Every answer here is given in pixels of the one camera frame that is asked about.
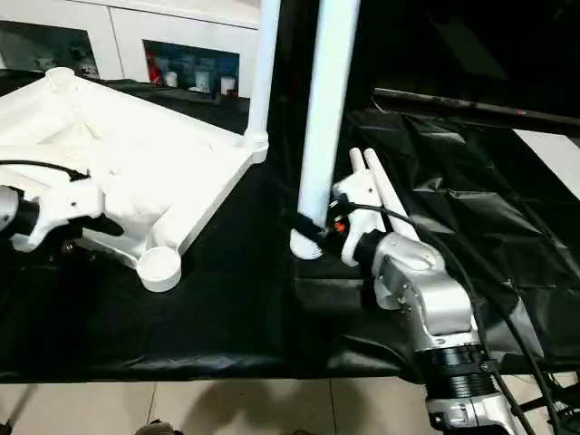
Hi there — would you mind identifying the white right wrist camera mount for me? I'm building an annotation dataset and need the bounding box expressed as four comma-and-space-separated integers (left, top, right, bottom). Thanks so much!
330, 170, 392, 268

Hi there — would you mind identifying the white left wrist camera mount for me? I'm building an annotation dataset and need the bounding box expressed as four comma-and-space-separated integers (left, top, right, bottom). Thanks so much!
8, 174, 109, 254

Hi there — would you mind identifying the white paper sheet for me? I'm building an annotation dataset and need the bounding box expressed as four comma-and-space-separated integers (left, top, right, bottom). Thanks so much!
511, 128, 580, 201

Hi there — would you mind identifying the white plastic table top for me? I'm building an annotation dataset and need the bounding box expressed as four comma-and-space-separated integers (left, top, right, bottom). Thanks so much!
0, 67, 271, 294

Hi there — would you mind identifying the white plastic table leg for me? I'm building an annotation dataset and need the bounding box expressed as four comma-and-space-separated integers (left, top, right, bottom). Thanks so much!
242, 0, 283, 154
363, 148, 421, 242
289, 0, 362, 261
348, 148, 369, 179

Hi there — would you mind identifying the long black rod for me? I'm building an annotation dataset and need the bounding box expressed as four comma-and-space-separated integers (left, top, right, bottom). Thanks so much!
372, 87, 580, 131

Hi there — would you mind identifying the white glass-door cabinet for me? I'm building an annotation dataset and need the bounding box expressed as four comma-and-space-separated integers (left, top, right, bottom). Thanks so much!
0, 0, 263, 100

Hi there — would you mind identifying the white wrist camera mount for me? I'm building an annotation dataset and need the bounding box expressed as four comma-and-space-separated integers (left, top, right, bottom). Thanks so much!
8, 174, 109, 254
330, 170, 392, 268

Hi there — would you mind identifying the black right camera cable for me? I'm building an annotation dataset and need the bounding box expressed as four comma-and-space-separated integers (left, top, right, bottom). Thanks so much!
333, 198, 564, 435

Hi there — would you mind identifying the black metal stand leg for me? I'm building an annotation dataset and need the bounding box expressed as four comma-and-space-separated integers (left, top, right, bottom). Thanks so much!
515, 392, 553, 411

